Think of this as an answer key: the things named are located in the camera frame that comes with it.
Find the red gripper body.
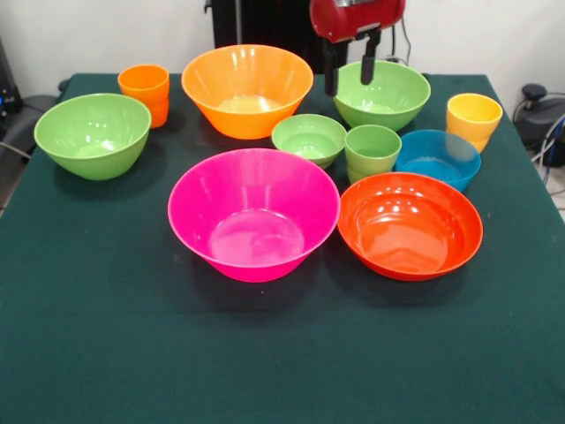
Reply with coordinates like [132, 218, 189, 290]
[308, 0, 406, 44]

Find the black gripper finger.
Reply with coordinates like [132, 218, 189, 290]
[324, 40, 339, 97]
[360, 31, 381, 86]

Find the pink plastic bowl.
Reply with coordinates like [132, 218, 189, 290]
[167, 148, 342, 284]

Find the black computer tower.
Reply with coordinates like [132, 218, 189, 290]
[0, 37, 24, 116]

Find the large green plastic bowl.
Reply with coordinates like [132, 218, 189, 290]
[34, 92, 153, 181]
[333, 59, 432, 133]

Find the small green plastic bowl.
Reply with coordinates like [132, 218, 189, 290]
[270, 113, 348, 170]

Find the green plastic cup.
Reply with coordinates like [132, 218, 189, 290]
[344, 124, 403, 186]

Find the large orange plastic bowl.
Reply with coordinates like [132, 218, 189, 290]
[181, 43, 315, 140]

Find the yellow plastic cup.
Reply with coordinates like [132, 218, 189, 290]
[446, 92, 504, 155]

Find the blue plastic bowl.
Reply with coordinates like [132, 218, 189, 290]
[394, 129, 483, 193]

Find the red plastic bowl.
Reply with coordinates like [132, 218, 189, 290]
[336, 171, 485, 283]

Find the orange plastic cup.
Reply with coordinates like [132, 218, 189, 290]
[117, 64, 171, 130]

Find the dark green table cloth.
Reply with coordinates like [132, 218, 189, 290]
[0, 72, 565, 424]

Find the dark grey floor case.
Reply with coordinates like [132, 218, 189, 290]
[0, 95, 58, 154]

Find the black wall cable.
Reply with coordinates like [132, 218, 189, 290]
[400, 17, 414, 63]

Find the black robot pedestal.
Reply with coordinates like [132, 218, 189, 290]
[211, 0, 354, 75]

